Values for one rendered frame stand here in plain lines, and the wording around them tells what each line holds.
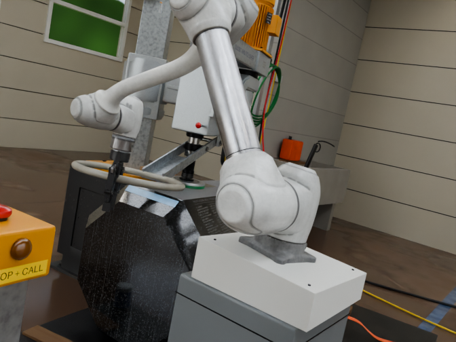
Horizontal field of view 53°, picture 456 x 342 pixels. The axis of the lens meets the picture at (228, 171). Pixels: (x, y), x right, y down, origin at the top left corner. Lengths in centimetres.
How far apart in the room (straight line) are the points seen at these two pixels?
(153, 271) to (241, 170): 117
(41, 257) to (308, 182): 81
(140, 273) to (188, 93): 97
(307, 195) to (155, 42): 213
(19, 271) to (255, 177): 64
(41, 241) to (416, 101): 679
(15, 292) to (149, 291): 156
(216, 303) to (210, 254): 14
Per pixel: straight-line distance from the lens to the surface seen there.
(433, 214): 715
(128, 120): 174
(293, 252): 137
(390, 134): 730
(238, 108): 125
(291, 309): 123
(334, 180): 603
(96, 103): 165
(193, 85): 252
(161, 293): 224
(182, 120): 253
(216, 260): 133
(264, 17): 320
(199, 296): 138
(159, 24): 325
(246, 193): 112
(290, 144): 577
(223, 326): 135
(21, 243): 70
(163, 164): 243
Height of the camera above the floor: 129
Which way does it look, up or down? 7 degrees down
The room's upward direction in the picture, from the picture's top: 11 degrees clockwise
